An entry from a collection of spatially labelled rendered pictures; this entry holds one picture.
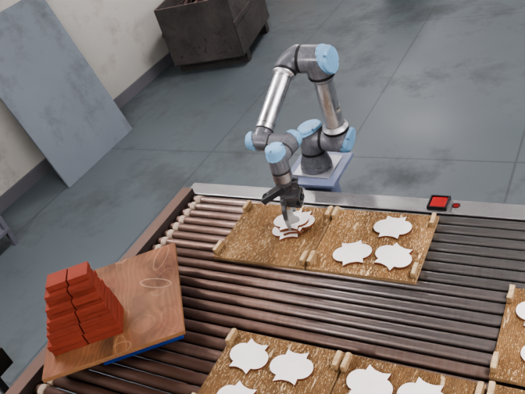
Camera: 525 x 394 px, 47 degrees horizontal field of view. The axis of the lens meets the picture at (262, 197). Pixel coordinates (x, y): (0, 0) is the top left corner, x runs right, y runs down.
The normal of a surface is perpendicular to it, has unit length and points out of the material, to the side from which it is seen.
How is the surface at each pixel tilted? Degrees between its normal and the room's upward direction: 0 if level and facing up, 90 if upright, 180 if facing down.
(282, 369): 0
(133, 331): 0
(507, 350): 0
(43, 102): 76
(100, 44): 90
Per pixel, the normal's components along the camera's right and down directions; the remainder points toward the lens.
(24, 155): 0.86, 0.07
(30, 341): -0.27, -0.79
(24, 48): 0.76, -0.13
